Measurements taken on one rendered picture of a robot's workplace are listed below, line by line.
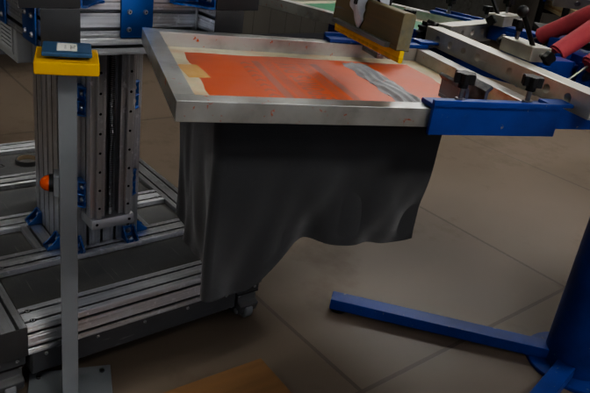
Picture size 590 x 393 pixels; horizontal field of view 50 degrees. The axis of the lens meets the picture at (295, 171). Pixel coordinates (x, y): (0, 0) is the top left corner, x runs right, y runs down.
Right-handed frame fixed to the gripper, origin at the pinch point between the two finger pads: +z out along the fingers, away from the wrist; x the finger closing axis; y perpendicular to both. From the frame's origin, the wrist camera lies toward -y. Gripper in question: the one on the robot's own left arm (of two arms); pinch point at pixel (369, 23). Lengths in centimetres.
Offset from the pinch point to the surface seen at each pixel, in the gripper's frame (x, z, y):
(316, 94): 14.5, 13.6, -11.2
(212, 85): 36.0, 13.7, -7.8
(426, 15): -71, 12, 97
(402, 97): -4.9, 13.1, -12.8
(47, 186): 68, 44, 10
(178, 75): 43.9, 10.2, -14.3
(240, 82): 29.5, 13.7, -4.9
